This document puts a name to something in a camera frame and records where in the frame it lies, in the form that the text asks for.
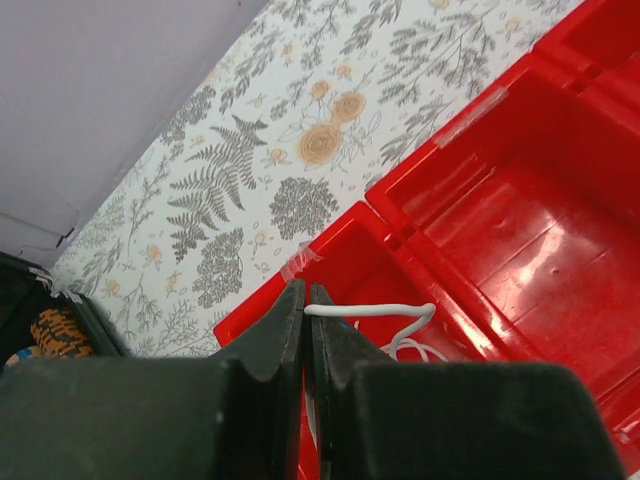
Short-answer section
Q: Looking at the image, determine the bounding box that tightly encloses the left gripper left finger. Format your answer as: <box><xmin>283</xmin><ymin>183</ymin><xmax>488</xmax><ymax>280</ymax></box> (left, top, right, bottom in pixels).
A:
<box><xmin>1</xmin><ymin>280</ymin><xmax>306</xmax><ymax>479</ymax></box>

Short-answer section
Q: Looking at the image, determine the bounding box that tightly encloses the red three-compartment bin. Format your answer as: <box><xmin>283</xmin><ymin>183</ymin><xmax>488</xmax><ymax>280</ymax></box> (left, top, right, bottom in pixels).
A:
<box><xmin>214</xmin><ymin>1</ymin><xmax>639</xmax><ymax>476</ymax></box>

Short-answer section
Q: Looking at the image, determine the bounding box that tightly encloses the floral patterned mat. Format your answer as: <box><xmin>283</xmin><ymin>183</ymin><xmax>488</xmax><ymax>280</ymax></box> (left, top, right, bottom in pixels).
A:
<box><xmin>52</xmin><ymin>1</ymin><xmax>575</xmax><ymax>357</ymax></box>

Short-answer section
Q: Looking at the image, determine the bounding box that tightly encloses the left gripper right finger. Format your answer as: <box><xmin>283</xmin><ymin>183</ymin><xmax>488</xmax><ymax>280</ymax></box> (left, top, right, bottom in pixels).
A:
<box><xmin>309</xmin><ymin>285</ymin><xmax>625</xmax><ymax>479</ymax></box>

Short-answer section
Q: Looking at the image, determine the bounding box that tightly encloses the black poker chip case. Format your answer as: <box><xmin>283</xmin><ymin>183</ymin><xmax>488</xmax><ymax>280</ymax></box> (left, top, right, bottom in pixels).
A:
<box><xmin>1</xmin><ymin>253</ymin><xmax>130</xmax><ymax>371</ymax></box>

